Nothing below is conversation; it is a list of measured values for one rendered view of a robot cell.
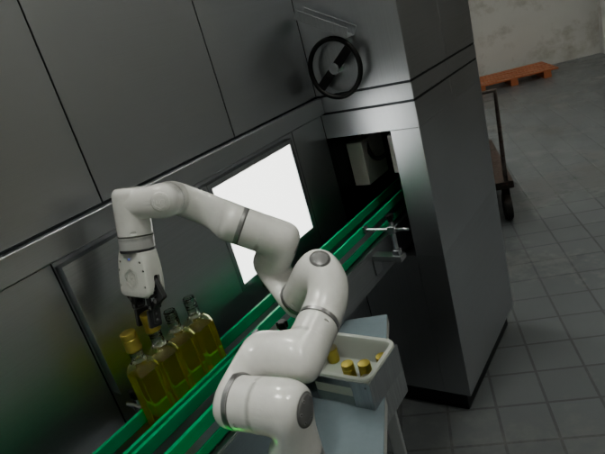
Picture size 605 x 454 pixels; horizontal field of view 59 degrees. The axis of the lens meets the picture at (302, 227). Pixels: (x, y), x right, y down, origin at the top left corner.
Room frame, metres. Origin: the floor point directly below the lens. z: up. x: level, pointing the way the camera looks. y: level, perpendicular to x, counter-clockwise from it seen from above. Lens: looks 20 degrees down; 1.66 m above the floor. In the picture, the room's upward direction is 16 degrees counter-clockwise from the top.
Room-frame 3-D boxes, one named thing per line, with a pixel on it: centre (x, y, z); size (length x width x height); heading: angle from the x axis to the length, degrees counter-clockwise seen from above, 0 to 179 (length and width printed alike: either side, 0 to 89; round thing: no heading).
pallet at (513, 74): (8.33, -3.71, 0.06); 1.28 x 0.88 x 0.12; 75
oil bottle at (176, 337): (1.13, 0.35, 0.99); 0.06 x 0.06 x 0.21; 50
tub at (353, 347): (1.22, -0.02, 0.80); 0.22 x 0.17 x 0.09; 51
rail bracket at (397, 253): (1.69, -0.27, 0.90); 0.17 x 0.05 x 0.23; 51
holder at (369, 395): (1.24, 0.01, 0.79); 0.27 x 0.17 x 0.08; 51
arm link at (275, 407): (0.76, 0.13, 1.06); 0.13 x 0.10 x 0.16; 60
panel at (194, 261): (1.46, 0.25, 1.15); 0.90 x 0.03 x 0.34; 141
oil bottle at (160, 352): (1.08, 0.38, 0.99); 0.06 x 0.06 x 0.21; 51
